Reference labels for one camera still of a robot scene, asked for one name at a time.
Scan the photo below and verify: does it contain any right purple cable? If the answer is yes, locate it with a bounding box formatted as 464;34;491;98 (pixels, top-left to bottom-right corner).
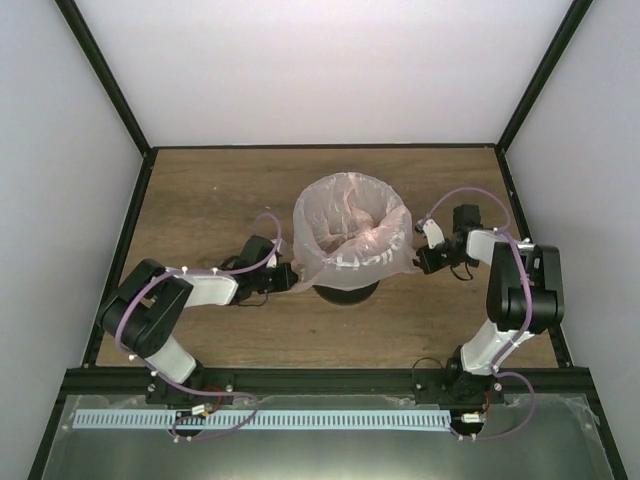
424;186;536;441

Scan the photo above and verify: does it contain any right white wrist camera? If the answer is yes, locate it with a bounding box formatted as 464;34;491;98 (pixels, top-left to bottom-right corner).
415;218;445;249

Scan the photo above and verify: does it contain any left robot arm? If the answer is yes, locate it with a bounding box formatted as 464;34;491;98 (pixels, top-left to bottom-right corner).
96;235;299;404

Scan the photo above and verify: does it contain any pink plastic trash bag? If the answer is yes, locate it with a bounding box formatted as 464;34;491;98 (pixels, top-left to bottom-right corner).
292;172;417;292

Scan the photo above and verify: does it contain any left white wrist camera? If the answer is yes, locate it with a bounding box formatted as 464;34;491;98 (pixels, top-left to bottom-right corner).
266;239;287;268

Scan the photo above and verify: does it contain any purple cable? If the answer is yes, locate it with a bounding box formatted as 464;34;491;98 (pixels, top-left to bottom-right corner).
114;213;286;401
424;186;536;441

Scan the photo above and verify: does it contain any light blue slotted cable duct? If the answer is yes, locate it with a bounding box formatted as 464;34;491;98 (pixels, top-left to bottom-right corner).
72;409;451;431

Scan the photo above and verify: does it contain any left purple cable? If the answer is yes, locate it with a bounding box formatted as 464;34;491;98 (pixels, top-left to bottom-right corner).
114;213;286;401

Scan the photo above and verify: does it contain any black left frame post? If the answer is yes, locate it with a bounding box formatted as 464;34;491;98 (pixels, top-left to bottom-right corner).
55;0;151;157

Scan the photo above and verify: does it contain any black mesh trash bin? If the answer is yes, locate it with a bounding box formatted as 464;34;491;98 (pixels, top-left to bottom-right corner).
313;282;379;306

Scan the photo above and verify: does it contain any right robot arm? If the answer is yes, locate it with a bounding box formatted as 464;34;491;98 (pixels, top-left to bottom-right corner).
414;204;565;403

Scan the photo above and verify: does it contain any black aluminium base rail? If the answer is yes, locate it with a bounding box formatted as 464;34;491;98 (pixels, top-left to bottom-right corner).
64;367;594;406

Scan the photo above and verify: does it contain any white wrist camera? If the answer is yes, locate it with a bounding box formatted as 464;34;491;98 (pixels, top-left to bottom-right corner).
415;218;445;249
266;239;287;268

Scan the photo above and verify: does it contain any black right frame post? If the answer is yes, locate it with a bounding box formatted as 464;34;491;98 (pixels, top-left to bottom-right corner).
496;0;593;153

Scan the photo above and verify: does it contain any black frame post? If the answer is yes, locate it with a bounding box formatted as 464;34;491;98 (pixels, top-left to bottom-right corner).
55;0;151;157
496;0;593;153

